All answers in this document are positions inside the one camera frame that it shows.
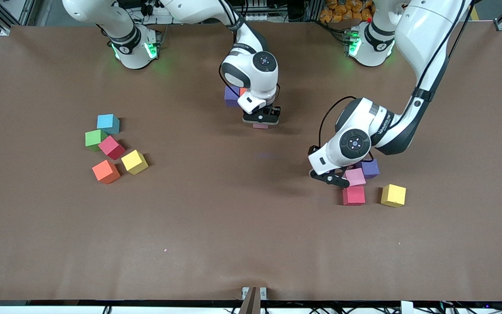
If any dented violet blue foam cube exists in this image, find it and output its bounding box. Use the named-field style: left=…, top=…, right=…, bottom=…
left=224, top=85, right=241, bottom=107

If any yellow foam cube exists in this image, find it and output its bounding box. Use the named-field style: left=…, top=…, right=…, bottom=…
left=381, top=184, right=407, bottom=207
left=121, top=150, right=149, bottom=175

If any deep pink foam cube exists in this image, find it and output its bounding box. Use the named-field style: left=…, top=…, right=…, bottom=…
left=343, top=186, right=366, bottom=206
left=98, top=135, right=126, bottom=160

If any white slotted device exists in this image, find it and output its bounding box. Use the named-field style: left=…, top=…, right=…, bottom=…
left=242, top=0, right=278, bottom=21

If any brown table mat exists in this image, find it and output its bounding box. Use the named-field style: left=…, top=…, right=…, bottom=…
left=0, top=22, right=502, bottom=301

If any orange packets pile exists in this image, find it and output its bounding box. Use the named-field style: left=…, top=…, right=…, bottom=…
left=319, top=0, right=373, bottom=22

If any white power strip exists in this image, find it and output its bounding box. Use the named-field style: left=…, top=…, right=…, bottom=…
left=138, top=2, right=177, bottom=24

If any light blue foam cube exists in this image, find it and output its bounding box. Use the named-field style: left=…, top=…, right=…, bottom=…
left=97, top=114, right=120, bottom=134

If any green foam cube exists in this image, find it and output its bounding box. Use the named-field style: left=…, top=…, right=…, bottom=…
left=85, top=129, right=108, bottom=152

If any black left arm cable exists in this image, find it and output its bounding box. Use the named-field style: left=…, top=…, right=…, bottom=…
left=319, top=0, right=476, bottom=149

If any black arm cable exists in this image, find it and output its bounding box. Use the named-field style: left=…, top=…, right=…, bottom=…
left=319, top=0, right=476, bottom=149
left=216, top=0, right=245, bottom=99

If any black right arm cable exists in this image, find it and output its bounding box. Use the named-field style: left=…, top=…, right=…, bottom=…
left=216, top=0, right=245, bottom=99

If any metal bracket with brown post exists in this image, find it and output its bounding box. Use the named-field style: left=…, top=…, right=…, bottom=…
left=241, top=287, right=268, bottom=314

